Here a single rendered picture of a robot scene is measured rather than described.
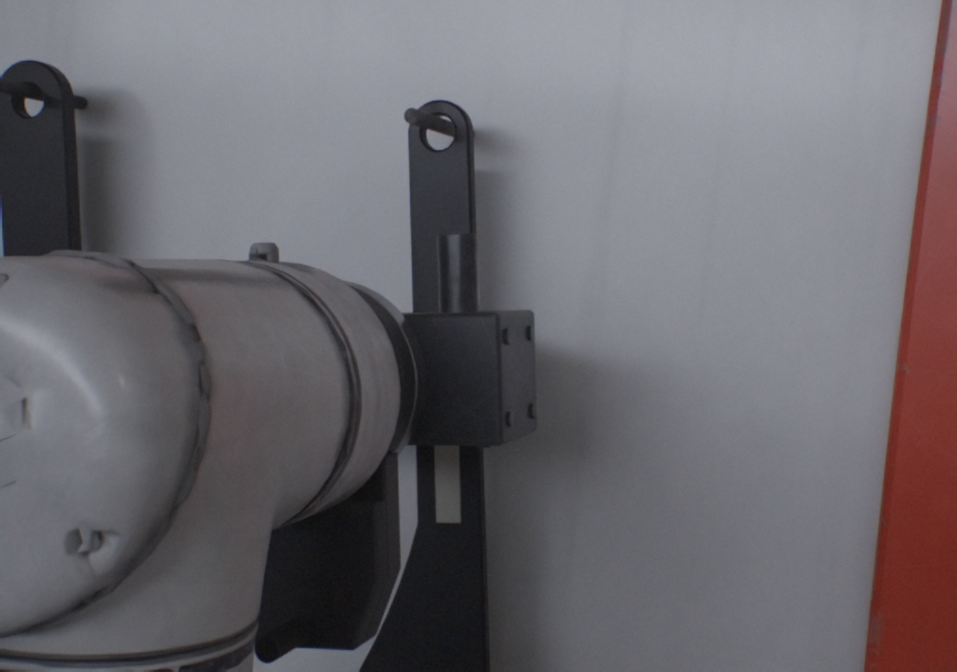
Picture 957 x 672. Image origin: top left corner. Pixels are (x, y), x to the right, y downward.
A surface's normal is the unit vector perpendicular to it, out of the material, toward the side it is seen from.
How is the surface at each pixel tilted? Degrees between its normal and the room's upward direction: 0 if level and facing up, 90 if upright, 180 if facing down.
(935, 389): 90
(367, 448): 107
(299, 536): 90
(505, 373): 83
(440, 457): 90
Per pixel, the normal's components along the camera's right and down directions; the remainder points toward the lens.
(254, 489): 0.95, 0.11
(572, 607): -0.29, 0.03
